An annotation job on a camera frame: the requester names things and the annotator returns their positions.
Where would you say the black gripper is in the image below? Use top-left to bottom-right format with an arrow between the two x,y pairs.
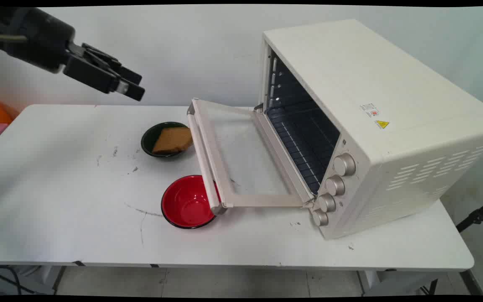
0,6 -> 145,102

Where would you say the dark green bowl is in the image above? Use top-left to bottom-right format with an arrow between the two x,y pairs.
141,122 -> 193,158

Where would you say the brown bread slice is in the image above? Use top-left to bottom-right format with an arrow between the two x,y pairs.
152,127 -> 193,154

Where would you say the red bowl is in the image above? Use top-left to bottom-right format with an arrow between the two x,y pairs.
161,175 -> 220,229

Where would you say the glass oven door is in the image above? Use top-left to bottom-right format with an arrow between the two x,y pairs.
187,98 -> 315,216

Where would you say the silver oven knob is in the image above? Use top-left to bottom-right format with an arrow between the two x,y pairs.
333,153 -> 356,177
317,193 -> 337,213
312,209 -> 329,227
325,175 -> 346,196

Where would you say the white label sticker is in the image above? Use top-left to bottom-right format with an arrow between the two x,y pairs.
359,103 -> 380,118

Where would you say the white toaster oven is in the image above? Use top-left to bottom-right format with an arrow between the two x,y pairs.
259,19 -> 483,240

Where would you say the black tripod stand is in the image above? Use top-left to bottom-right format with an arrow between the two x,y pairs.
455,195 -> 483,234

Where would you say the wire oven rack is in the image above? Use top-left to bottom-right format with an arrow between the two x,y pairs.
267,105 -> 338,195

